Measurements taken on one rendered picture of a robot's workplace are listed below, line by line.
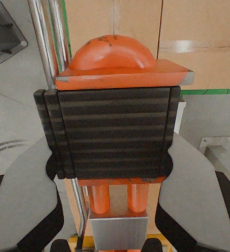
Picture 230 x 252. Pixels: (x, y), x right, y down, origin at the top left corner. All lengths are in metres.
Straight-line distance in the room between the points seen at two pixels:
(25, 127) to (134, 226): 1.64
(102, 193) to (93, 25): 0.73
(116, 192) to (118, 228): 0.04
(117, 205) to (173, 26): 0.77
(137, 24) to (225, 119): 1.33
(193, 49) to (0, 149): 1.92
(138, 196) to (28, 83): 1.46
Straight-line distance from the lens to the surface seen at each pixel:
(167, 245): 0.58
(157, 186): 0.64
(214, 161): 1.82
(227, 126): 1.91
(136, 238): 0.22
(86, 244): 0.55
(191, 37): 0.88
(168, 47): 0.84
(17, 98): 1.66
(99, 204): 0.17
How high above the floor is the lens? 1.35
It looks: 61 degrees down
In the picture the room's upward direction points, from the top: 179 degrees clockwise
